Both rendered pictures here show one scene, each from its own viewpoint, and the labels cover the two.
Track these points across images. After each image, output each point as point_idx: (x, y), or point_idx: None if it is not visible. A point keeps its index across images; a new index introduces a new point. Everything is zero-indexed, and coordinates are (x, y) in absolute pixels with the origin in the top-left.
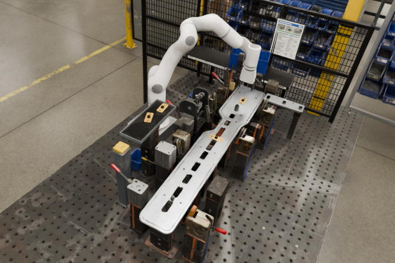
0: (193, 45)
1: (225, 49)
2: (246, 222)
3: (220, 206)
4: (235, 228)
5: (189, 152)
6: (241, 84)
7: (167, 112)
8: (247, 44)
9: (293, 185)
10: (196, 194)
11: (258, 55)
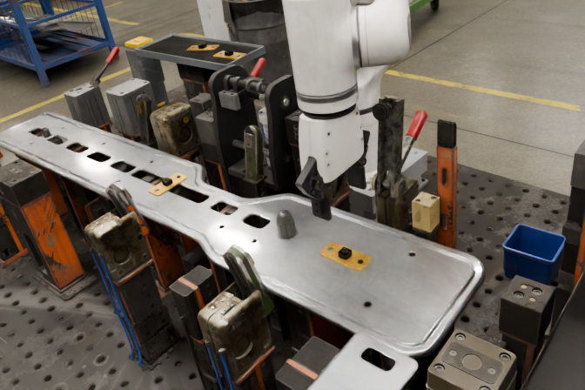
0: None
1: None
2: (14, 339)
3: (20, 225)
4: (19, 315)
5: (143, 146)
6: None
7: (211, 61)
8: None
9: None
10: (32, 159)
11: (290, 33)
